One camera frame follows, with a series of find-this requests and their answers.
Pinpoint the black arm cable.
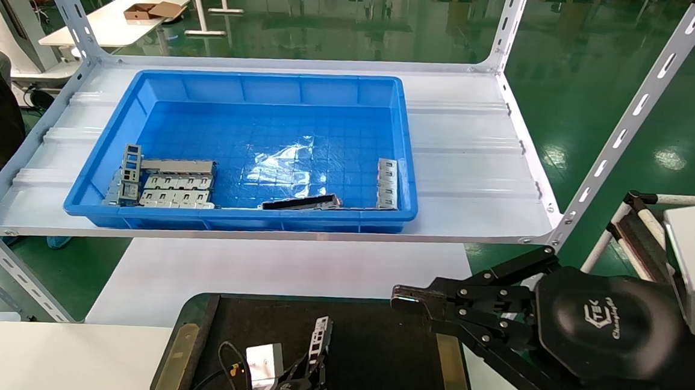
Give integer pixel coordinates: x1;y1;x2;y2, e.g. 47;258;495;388
184;338;262;390

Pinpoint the white metal shelf rack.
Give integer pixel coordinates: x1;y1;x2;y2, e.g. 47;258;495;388
0;0;695;363

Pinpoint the black container with brass strips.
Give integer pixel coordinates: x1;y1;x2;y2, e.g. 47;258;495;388
151;286;480;390

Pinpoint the open cardboard box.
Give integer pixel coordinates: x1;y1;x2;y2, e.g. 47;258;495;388
123;0;185;25

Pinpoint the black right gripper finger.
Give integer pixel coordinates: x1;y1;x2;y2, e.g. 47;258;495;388
390;237;562;329
426;309;583;390

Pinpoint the dark flat metal part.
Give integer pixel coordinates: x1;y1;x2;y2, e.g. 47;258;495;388
260;190;343;214

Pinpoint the large silver multi-port cage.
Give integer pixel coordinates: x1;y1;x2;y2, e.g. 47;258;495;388
138;156;218;211

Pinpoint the slim silver metal cage part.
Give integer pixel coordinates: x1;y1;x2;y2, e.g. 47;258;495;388
375;158;401;211

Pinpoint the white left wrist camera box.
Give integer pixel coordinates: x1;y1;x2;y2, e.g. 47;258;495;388
243;341;287;390

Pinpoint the white tube cart frame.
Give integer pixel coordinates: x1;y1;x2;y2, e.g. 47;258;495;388
579;187;695;286

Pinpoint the white background table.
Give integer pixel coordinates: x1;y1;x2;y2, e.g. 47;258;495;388
38;0;191;55

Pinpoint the blue plastic tray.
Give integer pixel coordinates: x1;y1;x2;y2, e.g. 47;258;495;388
62;58;427;247

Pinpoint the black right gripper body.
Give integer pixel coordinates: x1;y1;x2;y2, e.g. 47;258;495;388
528;264;691;390

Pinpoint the white background machine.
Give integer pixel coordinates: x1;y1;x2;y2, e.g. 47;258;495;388
0;0;86;93

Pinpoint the black padded bar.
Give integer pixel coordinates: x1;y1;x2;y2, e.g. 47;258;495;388
604;193;681;283

